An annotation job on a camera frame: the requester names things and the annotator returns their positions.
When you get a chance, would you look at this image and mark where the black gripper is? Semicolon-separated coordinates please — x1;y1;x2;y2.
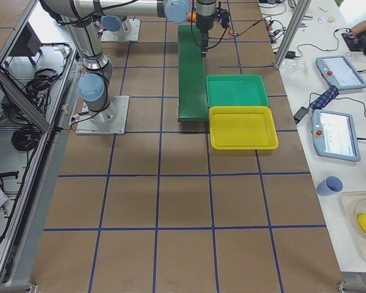
217;9;229;28
200;30;209;58

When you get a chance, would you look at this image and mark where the orange cylinder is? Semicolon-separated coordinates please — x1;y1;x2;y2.
187;13;196;22

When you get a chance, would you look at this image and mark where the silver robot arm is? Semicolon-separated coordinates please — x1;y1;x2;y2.
41;0;217;121
101;2;230;33

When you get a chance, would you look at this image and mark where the green conveyor belt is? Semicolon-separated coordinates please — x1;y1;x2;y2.
178;24;208;121

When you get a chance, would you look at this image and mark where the green plastic tray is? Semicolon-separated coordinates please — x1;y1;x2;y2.
206;74;270;107

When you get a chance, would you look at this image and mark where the yellow plastic tray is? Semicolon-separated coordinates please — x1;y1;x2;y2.
209;106;279;150

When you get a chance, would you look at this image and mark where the black power adapter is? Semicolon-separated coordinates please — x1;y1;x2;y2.
293;106;309;125

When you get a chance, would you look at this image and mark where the upper teach pendant tablet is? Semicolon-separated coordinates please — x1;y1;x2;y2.
315;56;366;91

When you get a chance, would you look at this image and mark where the teach pendant tablet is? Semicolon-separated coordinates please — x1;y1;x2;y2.
311;109;361;162
315;56;366;91

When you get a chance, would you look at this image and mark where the lower teach pendant tablet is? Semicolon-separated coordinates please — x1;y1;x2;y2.
311;109;361;162

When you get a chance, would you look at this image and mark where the blue plastic cup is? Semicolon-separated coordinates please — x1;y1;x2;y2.
316;176;343;196

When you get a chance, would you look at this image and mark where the beige tray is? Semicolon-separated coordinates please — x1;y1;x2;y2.
339;191;366;261

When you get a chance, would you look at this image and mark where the aluminium frame post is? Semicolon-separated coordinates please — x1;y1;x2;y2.
273;0;311;69

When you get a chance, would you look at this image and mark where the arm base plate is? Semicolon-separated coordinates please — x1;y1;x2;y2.
101;17;141;43
76;96;129;135

